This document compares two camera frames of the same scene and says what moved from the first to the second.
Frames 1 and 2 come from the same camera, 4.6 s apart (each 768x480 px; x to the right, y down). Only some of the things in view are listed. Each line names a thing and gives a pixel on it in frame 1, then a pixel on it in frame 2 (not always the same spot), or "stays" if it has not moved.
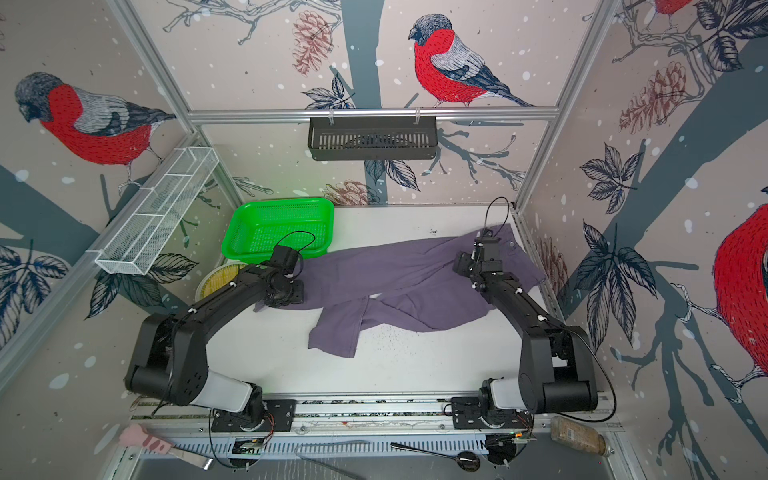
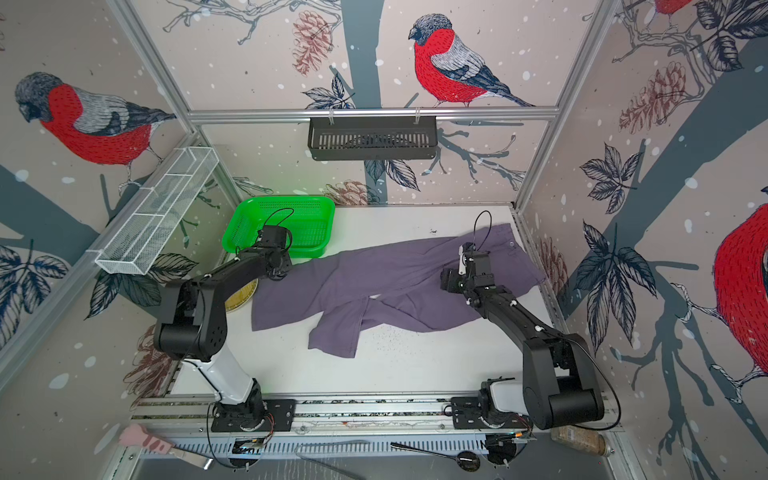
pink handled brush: [135, 435] stays
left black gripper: [296, 299] → [288, 262]
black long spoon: [467, 461] stays
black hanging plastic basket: [372, 138] stays
